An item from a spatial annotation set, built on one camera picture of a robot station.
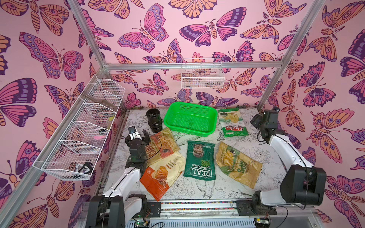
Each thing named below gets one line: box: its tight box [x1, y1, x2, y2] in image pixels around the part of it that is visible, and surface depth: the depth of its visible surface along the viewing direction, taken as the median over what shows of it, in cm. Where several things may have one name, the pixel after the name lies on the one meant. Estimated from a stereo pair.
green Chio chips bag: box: [218, 107, 250, 138], surface depth 112 cm
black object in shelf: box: [77, 161, 94, 175], surface depth 64 cm
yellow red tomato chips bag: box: [144, 126, 181, 167], surface depth 99 cm
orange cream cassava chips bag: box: [139, 151, 187, 202], surface depth 87 cm
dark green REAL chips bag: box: [183, 140, 217, 181], surface depth 91 cm
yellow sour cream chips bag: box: [215, 141, 263, 189], surface depth 89 cm
